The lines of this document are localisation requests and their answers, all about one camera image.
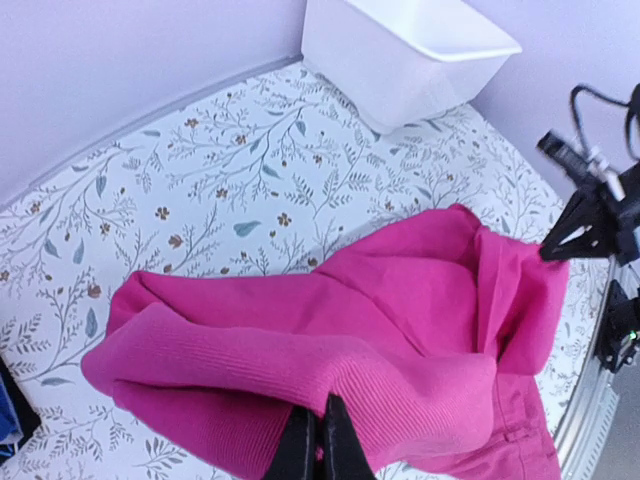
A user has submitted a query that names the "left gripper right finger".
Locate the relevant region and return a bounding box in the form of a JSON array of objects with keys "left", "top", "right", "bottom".
[{"left": 320, "top": 394, "right": 375, "bottom": 480}]

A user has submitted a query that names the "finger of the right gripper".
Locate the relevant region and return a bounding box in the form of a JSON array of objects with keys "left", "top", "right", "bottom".
[{"left": 539, "top": 187, "right": 623, "bottom": 263}]

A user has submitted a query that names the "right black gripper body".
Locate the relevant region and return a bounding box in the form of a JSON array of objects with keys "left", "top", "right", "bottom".
[{"left": 598, "top": 164, "right": 639, "bottom": 266}]

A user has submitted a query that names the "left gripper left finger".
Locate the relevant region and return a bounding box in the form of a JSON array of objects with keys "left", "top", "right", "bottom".
[{"left": 264, "top": 406, "right": 317, "bottom": 480}]

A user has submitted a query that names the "pink garment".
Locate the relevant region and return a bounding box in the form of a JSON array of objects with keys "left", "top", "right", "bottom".
[{"left": 81, "top": 205, "right": 568, "bottom": 479}]

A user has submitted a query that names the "blue t-shirt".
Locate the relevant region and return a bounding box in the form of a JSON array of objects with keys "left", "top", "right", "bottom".
[{"left": 0, "top": 380, "right": 23, "bottom": 462}]

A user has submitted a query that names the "white plastic laundry bin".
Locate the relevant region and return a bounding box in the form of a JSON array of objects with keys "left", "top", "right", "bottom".
[{"left": 301, "top": 0, "right": 522, "bottom": 134}]

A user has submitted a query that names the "floral tablecloth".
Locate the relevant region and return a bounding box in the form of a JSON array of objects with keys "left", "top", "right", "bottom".
[{"left": 1, "top": 63, "right": 612, "bottom": 479}]

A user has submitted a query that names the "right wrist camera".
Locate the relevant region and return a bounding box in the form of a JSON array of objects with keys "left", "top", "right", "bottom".
[{"left": 537, "top": 130, "right": 626, "bottom": 201}]

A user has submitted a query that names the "front aluminium rail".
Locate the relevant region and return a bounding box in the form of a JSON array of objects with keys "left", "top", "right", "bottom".
[{"left": 555, "top": 357, "right": 639, "bottom": 479}]

